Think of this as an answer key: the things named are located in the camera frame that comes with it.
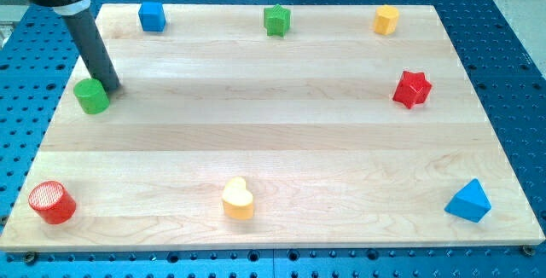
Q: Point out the right board clamp screw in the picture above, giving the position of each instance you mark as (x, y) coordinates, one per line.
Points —
(529, 251)

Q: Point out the red cylinder block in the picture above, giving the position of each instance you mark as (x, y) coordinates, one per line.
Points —
(52, 202)

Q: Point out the yellow hexagon block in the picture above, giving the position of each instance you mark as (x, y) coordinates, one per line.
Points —
(386, 19)

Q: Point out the left board clamp screw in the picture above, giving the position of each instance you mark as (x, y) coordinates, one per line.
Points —
(29, 257)

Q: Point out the blue cube block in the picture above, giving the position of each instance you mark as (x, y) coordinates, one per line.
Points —
(152, 17)

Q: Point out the green cylinder block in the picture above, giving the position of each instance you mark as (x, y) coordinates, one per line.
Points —
(91, 96)

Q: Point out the red star block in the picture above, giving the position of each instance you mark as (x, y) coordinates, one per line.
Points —
(413, 89)

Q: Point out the blue triangle block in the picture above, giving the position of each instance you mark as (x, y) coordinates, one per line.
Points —
(470, 202)

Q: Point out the green star block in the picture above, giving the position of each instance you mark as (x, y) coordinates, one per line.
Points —
(277, 20)

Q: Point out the board clamp screw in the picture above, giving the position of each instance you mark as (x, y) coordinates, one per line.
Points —
(29, 257)
(529, 251)

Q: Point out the yellow heart block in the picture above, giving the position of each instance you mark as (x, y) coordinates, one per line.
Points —
(237, 199)

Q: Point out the light wooden board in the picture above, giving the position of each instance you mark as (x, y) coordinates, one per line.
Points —
(309, 122)

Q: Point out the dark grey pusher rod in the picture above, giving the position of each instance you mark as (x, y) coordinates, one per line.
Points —
(92, 49)

